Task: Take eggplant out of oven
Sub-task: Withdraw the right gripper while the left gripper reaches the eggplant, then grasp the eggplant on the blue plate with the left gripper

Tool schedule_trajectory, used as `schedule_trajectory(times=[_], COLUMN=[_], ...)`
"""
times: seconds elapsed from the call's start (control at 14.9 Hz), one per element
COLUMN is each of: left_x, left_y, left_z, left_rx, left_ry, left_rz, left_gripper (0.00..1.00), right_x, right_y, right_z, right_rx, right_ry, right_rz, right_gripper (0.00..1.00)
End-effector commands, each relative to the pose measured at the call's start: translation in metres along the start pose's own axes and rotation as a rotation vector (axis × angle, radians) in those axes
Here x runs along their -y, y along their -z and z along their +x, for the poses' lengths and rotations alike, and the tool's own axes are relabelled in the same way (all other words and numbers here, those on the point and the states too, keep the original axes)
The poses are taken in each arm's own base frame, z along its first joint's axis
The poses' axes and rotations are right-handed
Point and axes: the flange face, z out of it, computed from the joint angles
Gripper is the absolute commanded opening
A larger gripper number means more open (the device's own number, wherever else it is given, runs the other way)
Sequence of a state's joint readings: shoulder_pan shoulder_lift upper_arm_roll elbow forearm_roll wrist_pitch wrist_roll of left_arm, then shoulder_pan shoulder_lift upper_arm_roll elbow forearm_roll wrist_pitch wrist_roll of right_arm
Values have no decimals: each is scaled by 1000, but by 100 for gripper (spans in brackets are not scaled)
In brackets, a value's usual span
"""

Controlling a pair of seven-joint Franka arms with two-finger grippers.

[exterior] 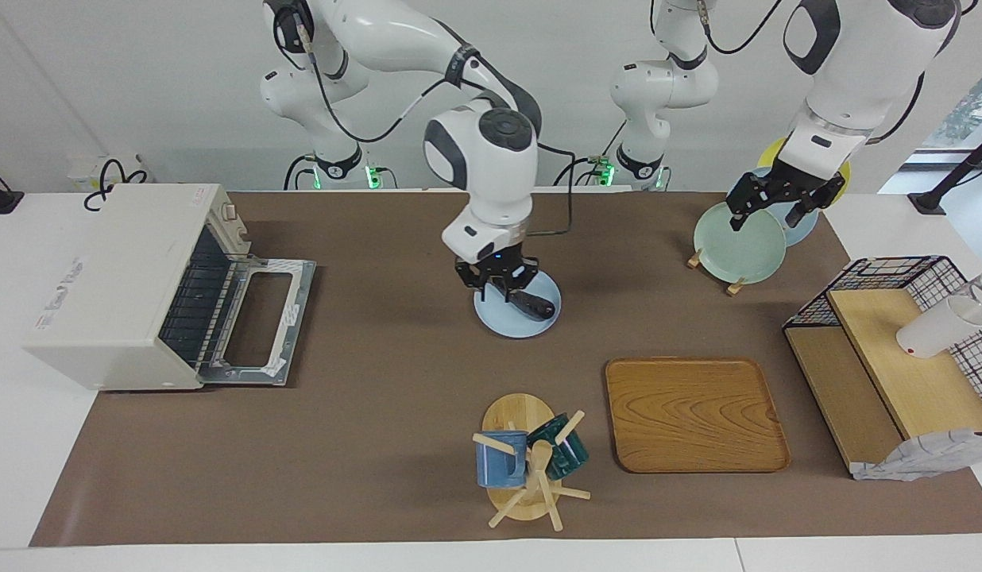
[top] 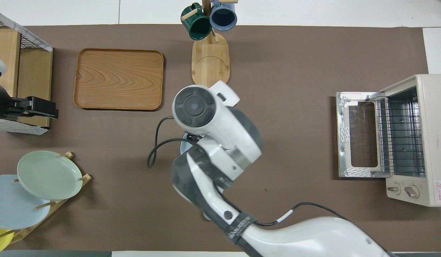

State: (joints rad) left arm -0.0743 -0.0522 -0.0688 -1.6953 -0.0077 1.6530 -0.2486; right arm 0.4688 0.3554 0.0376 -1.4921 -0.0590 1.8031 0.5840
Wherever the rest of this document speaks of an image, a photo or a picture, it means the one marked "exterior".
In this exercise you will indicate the wooden shelf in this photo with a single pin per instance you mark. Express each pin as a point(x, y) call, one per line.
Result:
point(920, 389)

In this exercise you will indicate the brown table mat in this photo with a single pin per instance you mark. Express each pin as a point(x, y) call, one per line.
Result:
point(380, 445)

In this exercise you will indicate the dark green mug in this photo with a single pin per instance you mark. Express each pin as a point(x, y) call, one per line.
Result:
point(569, 457)

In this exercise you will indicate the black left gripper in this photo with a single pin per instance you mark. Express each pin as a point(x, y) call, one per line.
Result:
point(781, 184)

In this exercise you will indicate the wooden tray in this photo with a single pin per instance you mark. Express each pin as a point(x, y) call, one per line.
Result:
point(693, 413)

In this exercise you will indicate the pale green plate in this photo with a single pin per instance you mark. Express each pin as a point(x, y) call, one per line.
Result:
point(737, 250)

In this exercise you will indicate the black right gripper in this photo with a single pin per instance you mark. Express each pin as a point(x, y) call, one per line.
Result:
point(499, 266)

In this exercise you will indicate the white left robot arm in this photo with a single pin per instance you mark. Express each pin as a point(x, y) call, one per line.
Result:
point(856, 71)

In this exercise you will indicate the yellow plate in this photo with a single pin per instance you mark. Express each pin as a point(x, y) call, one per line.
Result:
point(840, 179)

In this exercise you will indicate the blue mug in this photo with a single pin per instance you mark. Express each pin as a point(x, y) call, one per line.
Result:
point(499, 465)

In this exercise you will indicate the wooden plate rack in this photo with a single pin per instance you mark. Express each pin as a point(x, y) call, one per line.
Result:
point(735, 287)

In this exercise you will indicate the grey patterned cloth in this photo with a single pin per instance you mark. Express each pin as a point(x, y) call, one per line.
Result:
point(928, 457)

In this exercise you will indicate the black stand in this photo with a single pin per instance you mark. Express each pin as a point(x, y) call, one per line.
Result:
point(956, 175)

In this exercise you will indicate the white cup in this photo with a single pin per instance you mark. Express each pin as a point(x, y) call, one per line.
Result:
point(932, 334)

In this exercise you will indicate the light blue racked plate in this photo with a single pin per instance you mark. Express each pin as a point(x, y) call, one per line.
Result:
point(801, 230)

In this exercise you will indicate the wooden mug tree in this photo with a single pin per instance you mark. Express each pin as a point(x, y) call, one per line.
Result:
point(515, 409)

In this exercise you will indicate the cream toaster oven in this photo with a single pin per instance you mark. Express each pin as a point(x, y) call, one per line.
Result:
point(110, 286)

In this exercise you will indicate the dark purple eggplant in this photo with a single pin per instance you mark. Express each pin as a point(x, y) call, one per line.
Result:
point(539, 306)

